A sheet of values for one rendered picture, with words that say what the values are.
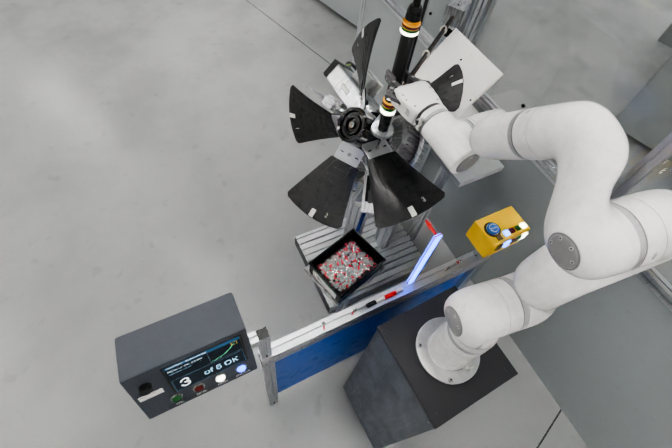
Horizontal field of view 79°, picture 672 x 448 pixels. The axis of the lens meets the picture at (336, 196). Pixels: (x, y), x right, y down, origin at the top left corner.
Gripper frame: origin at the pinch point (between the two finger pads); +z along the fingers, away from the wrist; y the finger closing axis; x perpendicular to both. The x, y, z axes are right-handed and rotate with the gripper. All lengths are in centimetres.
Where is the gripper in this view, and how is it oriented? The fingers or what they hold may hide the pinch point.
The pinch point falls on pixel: (397, 76)
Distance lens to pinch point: 114.2
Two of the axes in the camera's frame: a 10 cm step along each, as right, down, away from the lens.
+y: 8.9, -3.1, 3.3
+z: -4.4, -7.7, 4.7
